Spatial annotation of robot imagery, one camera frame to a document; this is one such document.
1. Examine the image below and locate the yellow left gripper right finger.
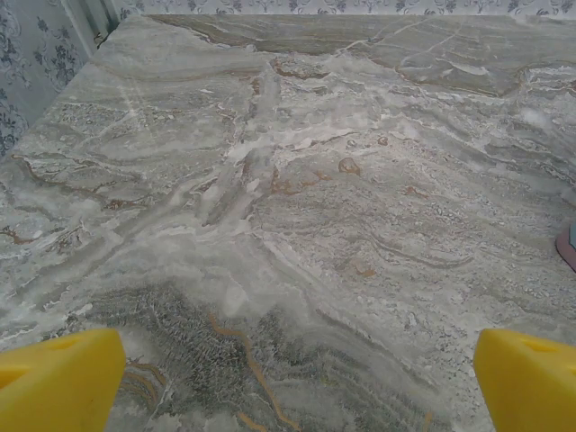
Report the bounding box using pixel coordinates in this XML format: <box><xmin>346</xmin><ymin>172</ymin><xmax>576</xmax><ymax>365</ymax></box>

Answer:
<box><xmin>473</xmin><ymin>328</ymin><xmax>576</xmax><ymax>432</ymax></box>

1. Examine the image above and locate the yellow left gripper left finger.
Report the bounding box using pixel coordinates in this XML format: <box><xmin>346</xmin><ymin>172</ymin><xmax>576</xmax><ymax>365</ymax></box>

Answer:
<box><xmin>0</xmin><ymin>328</ymin><xmax>128</xmax><ymax>432</ymax></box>

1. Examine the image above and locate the cartoon print tin box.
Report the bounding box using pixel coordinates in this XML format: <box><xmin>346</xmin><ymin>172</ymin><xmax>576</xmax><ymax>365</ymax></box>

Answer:
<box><xmin>554</xmin><ymin>223</ymin><xmax>576</xmax><ymax>274</ymax></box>

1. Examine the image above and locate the aluminium frame corner post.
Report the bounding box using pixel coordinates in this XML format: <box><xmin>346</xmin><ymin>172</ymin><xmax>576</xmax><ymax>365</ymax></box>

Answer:
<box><xmin>60</xmin><ymin>0</ymin><xmax>122</xmax><ymax>51</ymax></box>

